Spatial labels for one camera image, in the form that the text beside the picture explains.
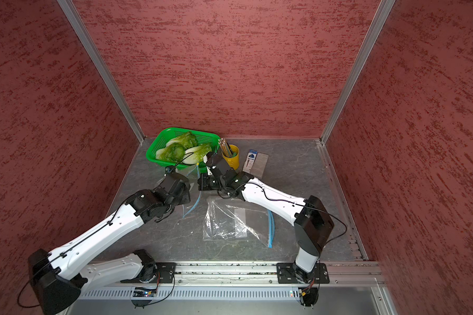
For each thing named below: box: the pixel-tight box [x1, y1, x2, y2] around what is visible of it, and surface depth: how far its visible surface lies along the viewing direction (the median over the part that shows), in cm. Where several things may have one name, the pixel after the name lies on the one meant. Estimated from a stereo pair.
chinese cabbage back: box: [165, 131, 198, 150], surface depth 109 cm
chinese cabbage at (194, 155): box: [182, 143, 213, 165], surface depth 106 cm
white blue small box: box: [242, 149, 259, 174], surface depth 112 cm
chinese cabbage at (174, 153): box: [155, 143, 186, 163], surface depth 102 cm
